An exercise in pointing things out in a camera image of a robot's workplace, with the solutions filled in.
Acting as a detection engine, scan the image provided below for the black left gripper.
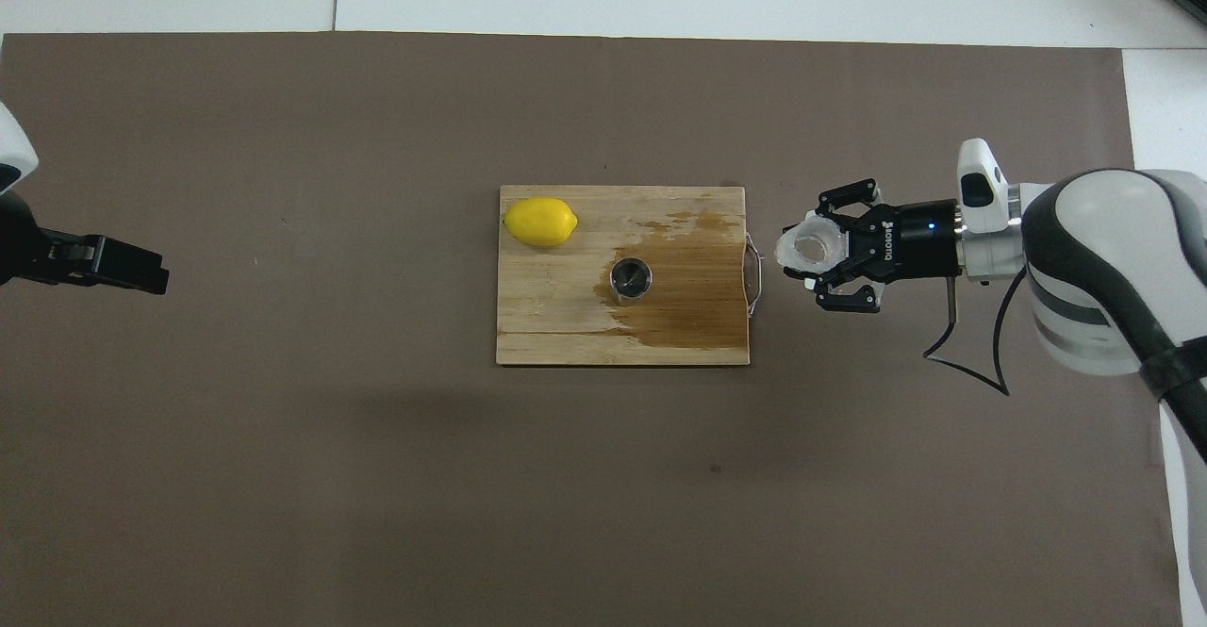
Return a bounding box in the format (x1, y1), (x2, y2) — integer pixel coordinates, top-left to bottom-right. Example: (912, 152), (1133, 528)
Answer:
(0, 191), (172, 296)

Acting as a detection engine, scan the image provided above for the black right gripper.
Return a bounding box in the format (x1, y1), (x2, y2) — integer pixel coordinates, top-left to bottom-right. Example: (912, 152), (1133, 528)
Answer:
(811, 177), (965, 315)

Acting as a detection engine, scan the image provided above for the translucent plastic cup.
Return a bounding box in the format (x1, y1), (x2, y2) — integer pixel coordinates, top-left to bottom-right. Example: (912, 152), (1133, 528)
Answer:
(775, 212), (850, 281)

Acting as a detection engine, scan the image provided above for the steel double jigger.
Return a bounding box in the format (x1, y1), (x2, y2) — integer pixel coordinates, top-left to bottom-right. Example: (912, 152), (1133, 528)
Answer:
(608, 256), (653, 307)

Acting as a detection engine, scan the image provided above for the wooden cutting board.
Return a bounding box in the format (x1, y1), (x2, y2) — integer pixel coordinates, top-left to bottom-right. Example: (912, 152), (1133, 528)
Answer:
(495, 184), (765, 367)

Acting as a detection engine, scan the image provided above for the yellow lemon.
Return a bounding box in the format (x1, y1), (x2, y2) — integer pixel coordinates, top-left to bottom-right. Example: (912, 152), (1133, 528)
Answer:
(503, 196), (579, 249)

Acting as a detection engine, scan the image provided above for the brown paper table mat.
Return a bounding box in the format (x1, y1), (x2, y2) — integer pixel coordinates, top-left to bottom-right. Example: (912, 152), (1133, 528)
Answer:
(0, 31), (1184, 627)

